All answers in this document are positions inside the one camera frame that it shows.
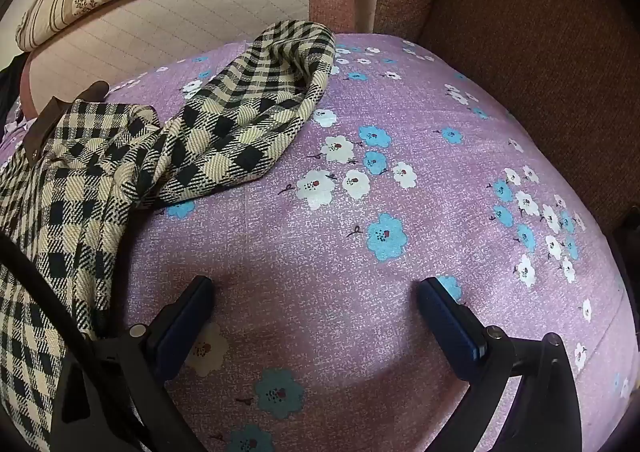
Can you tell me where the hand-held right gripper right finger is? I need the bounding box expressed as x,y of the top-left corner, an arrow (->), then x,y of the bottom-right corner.
417,277 -> 583,452

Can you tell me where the purple floral bedsheet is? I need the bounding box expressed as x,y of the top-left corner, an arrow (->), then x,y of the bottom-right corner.
0,32 -> 633,452

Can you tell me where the pink sofa headboard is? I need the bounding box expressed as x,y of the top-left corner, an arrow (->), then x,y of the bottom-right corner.
20,0 -> 356,128

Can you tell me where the black and cream checked coat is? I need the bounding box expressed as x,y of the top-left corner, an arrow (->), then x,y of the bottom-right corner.
0,19 -> 337,452

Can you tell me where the black garment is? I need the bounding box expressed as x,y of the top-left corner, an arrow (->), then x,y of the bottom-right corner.
0,57 -> 26,133

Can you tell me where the black cable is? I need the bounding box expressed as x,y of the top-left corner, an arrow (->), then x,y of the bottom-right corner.
0,231 -> 171,452

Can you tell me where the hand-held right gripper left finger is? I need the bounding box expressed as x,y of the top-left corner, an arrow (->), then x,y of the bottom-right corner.
55,275 -> 216,452

